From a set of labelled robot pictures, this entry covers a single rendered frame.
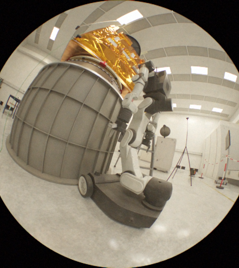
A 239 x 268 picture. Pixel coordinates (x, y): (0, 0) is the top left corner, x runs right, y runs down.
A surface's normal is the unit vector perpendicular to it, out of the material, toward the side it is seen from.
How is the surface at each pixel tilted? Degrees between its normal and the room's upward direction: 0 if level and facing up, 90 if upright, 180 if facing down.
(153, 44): 180
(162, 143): 90
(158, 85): 115
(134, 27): 180
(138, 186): 90
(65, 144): 90
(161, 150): 90
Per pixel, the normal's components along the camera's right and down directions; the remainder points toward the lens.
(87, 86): 0.63, 0.05
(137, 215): -0.37, -0.28
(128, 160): -0.66, -0.33
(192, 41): -0.30, 0.94
